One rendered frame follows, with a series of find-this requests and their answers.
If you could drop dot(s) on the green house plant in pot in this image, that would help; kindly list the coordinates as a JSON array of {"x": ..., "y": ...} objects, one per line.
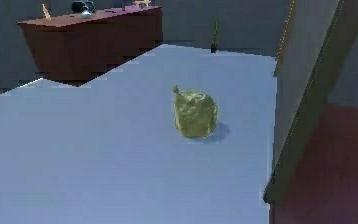
[{"x": 215, "y": 36}]

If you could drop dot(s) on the dark kettle with silver base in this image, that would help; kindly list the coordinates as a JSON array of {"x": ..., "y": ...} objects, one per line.
[{"x": 84, "y": 7}]

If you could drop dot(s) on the small tan object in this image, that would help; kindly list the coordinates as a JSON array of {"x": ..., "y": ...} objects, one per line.
[{"x": 142, "y": 3}]

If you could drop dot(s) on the red-brown wooden sideboard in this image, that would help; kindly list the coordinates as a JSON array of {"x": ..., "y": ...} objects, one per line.
[{"x": 93, "y": 46}]

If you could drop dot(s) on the green lettuce head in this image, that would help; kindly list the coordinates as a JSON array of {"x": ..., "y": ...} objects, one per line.
[{"x": 194, "y": 113}]

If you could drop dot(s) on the small orange figurine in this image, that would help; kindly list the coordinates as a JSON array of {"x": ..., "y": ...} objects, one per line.
[{"x": 46, "y": 12}]

